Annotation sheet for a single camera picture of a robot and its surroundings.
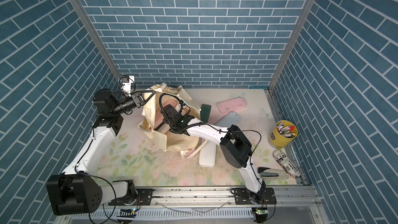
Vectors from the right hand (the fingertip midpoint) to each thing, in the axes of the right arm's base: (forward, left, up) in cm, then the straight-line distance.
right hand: (168, 116), depth 87 cm
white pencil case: (-16, -24, -12) cm, 31 cm away
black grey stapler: (-23, -55, -13) cm, 61 cm away
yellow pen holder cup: (-3, -65, -5) cm, 65 cm away
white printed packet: (-15, -65, -12) cm, 68 cm away
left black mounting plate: (-38, +6, -14) cm, 41 cm away
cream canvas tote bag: (-15, -6, -1) cm, 16 cm away
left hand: (-3, 0, +21) cm, 21 cm away
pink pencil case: (+22, -38, -13) cm, 46 cm away
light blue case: (+12, -39, -14) cm, 43 cm away
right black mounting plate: (-34, -42, -15) cm, 56 cm away
